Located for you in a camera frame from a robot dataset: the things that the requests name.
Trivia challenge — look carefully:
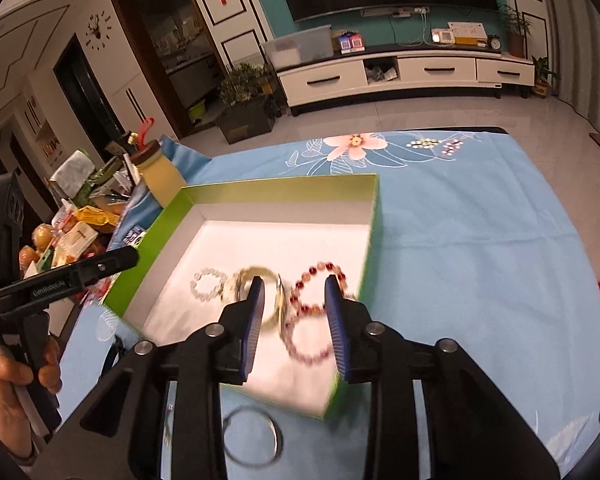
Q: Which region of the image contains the potted green plant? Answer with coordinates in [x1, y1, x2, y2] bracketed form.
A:
[215, 63, 275, 144]

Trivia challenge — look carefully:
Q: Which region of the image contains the black wrist band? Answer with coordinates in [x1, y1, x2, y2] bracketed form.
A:
[99, 335, 126, 379]

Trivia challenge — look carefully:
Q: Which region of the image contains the black antler wall clock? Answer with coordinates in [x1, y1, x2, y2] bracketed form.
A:
[85, 11, 112, 52]

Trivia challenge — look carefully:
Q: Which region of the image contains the dark red bead bracelet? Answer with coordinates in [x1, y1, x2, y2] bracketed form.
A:
[288, 260, 352, 319]

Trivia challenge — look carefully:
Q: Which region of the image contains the person's left hand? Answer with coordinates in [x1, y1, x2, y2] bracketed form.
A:
[0, 345, 34, 460]

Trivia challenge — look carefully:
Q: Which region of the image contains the silver metal bangle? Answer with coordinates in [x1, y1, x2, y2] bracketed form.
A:
[222, 405, 284, 469]

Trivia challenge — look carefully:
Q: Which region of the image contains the blue floral tablecloth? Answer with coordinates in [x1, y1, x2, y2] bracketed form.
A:
[33, 130, 600, 479]

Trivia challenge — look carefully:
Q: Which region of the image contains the pale green bead bracelet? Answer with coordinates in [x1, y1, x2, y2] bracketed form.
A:
[188, 266, 230, 304]

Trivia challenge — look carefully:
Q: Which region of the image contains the green cardboard box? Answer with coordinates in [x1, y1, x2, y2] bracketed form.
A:
[105, 174, 379, 419]

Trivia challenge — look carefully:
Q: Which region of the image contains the pale jade bangle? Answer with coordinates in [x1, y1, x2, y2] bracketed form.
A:
[221, 266, 286, 332]

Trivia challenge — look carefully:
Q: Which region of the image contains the clear plastic storage bin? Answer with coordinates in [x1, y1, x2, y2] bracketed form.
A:
[263, 25, 334, 70]

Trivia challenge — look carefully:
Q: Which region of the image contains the yellow jar with brown lid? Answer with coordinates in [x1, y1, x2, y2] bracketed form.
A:
[131, 140, 187, 208]

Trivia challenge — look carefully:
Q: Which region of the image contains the potted plant by cabinet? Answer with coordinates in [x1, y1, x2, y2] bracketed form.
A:
[498, 4, 531, 58]

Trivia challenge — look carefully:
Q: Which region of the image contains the white tv cabinet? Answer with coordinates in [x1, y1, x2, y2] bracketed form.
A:
[277, 48, 535, 108]

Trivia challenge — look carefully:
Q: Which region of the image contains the pink bead bracelet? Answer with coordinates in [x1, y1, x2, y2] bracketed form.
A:
[279, 309, 339, 366]

